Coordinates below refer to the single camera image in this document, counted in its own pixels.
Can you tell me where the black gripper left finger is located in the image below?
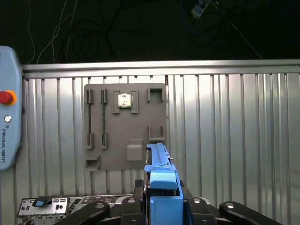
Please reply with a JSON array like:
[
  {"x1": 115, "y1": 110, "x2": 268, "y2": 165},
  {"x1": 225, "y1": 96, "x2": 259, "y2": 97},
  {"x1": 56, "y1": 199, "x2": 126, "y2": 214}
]
[{"x1": 58, "y1": 179, "x2": 145, "y2": 225}]

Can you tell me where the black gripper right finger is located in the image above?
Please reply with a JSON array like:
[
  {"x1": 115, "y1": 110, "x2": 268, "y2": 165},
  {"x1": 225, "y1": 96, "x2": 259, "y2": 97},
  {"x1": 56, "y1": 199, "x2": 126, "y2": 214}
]
[{"x1": 180, "y1": 180, "x2": 284, "y2": 225}]

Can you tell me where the hard disk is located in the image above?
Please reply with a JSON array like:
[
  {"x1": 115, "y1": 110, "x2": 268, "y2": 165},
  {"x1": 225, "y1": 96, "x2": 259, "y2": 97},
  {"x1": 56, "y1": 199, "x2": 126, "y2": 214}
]
[{"x1": 143, "y1": 142, "x2": 195, "y2": 225}]

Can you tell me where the black open PC case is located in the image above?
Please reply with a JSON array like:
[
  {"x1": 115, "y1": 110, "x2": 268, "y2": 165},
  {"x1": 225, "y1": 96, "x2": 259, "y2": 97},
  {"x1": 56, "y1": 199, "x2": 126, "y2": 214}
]
[{"x1": 16, "y1": 193, "x2": 143, "y2": 225}]

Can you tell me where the grey parts rack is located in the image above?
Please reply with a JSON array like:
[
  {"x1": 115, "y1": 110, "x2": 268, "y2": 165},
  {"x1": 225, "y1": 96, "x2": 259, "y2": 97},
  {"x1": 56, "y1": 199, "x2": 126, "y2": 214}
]
[{"x1": 83, "y1": 82, "x2": 168, "y2": 171}]

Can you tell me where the blue and black latch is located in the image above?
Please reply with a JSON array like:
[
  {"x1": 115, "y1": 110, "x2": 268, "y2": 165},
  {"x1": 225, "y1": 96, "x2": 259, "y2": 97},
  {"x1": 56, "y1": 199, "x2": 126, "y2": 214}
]
[{"x1": 32, "y1": 196, "x2": 53, "y2": 208}]

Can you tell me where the silver CPU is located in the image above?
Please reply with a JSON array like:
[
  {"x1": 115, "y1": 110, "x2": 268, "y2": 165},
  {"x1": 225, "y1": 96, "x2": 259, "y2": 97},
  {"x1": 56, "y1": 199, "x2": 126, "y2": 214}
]
[{"x1": 117, "y1": 93, "x2": 132, "y2": 109}]

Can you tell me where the pale blue teach pendant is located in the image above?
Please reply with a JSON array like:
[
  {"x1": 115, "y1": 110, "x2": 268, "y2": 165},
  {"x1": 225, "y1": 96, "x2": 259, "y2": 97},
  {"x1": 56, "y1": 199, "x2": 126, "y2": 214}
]
[{"x1": 0, "y1": 45, "x2": 24, "y2": 172}]

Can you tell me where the white power strip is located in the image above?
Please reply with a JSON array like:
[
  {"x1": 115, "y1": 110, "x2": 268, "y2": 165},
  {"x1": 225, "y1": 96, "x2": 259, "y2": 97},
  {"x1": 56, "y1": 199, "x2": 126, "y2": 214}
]
[{"x1": 191, "y1": 0, "x2": 210, "y2": 19}]

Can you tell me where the silver card bracket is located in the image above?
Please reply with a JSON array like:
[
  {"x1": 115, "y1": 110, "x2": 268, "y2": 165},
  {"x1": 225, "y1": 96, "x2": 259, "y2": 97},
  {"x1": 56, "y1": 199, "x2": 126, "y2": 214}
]
[{"x1": 17, "y1": 197, "x2": 70, "y2": 220}]

